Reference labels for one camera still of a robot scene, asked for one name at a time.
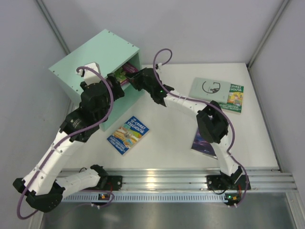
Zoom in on purple 117-Storey Treehouse book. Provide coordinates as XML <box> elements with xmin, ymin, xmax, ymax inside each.
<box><xmin>114</xmin><ymin>62</ymin><xmax>138</xmax><ymax>86</ymax></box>

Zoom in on blue 91-Storey Treehouse book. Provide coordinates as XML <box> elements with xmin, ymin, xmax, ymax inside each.
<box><xmin>107</xmin><ymin>116</ymin><xmax>150</xmax><ymax>156</ymax></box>

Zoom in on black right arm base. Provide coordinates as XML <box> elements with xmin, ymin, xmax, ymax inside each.
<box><xmin>206</xmin><ymin>175</ymin><xmax>246</xmax><ymax>191</ymax></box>

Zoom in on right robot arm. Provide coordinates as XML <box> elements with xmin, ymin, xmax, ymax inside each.
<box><xmin>126</xmin><ymin>68</ymin><xmax>249</xmax><ymax>190</ymax></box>

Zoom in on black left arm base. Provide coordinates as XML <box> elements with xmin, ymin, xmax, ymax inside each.
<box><xmin>85</xmin><ymin>176</ymin><xmax>123</xmax><ymax>191</ymax></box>

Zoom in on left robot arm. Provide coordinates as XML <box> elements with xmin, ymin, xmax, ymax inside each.
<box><xmin>13</xmin><ymin>73</ymin><xmax>124</xmax><ymax>213</ymax></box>

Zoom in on mint green shelf cabinet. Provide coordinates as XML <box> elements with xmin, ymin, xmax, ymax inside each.
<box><xmin>49</xmin><ymin>30</ymin><xmax>144</xmax><ymax>132</ymax></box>

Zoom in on pale green book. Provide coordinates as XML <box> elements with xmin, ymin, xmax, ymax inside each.
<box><xmin>189</xmin><ymin>77</ymin><xmax>231</xmax><ymax>103</ymax></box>

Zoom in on dark Robinson Crusoe book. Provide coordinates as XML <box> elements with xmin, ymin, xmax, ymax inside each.
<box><xmin>191</xmin><ymin>129</ymin><xmax>217</xmax><ymax>159</ymax></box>

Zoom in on green Storey Treehouse book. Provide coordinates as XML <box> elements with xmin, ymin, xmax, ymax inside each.
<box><xmin>219</xmin><ymin>84</ymin><xmax>244</xmax><ymax>114</ymax></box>

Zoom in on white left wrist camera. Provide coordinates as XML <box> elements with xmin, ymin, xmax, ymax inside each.
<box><xmin>76</xmin><ymin>62</ymin><xmax>101</xmax><ymax>85</ymax></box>

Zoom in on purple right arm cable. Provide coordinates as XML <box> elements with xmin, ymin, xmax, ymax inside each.
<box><xmin>152</xmin><ymin>49</ymin><xmax>250</xmax><ymax>208</ymax></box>

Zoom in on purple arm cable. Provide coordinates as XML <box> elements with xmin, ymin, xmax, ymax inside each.
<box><xmin>152</xmin><ymin>49</ymin><xmax>250</xmax><ymax>208</ymax></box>
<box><xmin>17</xmin><ymin>66</ymin><xmax>115</xmax><ymax>220</ymax></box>

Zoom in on perforated grey cable duct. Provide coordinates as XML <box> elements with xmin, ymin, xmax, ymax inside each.
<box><xmin>63</xmin><ymin>192</ymin><xmax>240</xmax><ymax>204</ymax></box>

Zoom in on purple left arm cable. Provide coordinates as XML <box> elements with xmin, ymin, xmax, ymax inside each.
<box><xmin>17</xmin><ymin>66</ymin><xmax>115</xmax><ymax>220</ymax></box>

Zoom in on aluminium mounting rail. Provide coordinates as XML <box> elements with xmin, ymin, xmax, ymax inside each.
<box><xmin>57</xmin><ymin>167</ymin><xmax>298</xmax><ymax>193</ymax></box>

